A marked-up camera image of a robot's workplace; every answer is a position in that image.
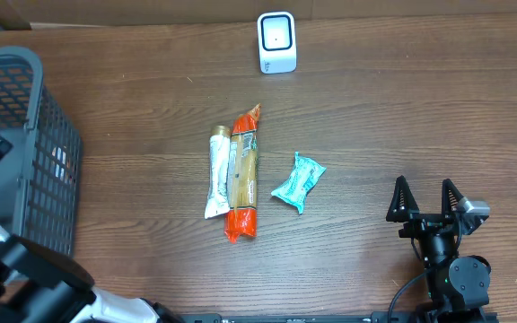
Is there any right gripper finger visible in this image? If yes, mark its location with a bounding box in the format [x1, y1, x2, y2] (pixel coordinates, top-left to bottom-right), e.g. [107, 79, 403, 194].
[386, 176, 420, 223]
[442, 179, 464, 214]

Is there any teal snack packet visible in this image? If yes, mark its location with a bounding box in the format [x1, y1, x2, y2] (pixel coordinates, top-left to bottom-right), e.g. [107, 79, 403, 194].
[271, 152, 327, 214]

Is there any long orange snack package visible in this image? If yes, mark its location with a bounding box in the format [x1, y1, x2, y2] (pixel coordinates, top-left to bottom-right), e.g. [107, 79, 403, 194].
[224, 103, 261, 243]

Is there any white silver tube package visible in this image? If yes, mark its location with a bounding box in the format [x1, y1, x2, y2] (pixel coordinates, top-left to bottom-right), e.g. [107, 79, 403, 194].
[204, 126, 231, 219]

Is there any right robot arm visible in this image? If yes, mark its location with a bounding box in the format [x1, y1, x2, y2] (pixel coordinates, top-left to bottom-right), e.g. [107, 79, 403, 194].
[386, 176, 497, 322]

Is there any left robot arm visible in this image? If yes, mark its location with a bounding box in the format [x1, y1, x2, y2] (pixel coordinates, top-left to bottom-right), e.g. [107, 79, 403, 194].
[0, 225, 182, 323]

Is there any white barcode scanner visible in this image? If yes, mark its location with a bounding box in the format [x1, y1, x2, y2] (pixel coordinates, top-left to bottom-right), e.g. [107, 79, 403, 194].
[257, 11, 297, 74]

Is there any grey plastic mesh basket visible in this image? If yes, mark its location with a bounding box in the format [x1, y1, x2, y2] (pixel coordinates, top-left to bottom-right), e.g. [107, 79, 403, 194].
[0, 47, 83, 256]

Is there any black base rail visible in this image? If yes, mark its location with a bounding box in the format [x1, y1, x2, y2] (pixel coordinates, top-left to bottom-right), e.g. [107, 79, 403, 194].
[177, 311, 500, 323]

